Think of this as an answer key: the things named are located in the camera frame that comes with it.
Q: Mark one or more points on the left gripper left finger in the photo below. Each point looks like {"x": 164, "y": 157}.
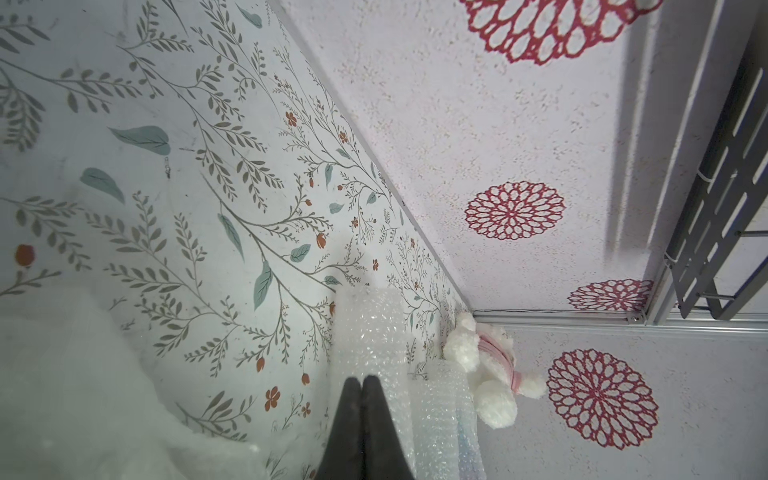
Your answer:
{"x": 344, "y": 453}

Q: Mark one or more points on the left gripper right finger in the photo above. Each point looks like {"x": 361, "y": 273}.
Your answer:
{"x": 383, "y": 456}

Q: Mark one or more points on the bubble wrapped purple vase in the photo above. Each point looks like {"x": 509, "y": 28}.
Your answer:
{"x": 445, "y": 424}

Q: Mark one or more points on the white pink plush toy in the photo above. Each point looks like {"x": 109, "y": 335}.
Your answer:
{"x": 485, "y": 353}

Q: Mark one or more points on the black wall shelf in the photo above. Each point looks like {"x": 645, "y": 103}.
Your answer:
{"x": 726, "y": 196}

